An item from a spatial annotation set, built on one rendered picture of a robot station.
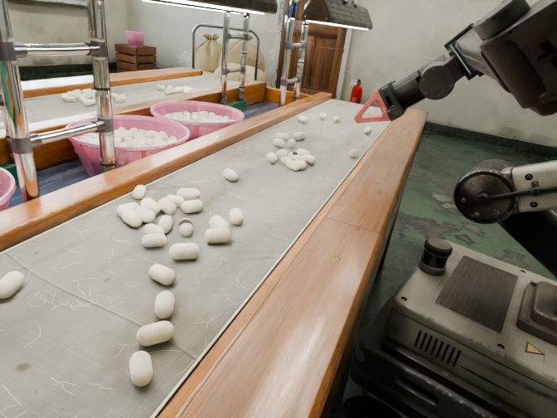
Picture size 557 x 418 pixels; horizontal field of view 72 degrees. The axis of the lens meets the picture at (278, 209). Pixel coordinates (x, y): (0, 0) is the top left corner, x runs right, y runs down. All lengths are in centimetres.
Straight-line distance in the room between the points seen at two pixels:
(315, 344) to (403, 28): 502
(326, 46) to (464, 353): 484
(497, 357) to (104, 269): 78
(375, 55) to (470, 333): 464
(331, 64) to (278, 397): 524
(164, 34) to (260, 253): 652
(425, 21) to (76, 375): 510
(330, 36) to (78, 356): 523
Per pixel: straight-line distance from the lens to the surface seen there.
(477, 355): 97
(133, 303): 46
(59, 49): 66
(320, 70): 551
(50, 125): 102
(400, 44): 529
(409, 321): 98
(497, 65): 44
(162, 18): 698
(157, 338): 40
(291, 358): 37
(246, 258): 53
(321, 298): 44
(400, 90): 82
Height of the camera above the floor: 103
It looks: 26 degrees down
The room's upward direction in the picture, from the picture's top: 7 degrees clockwise
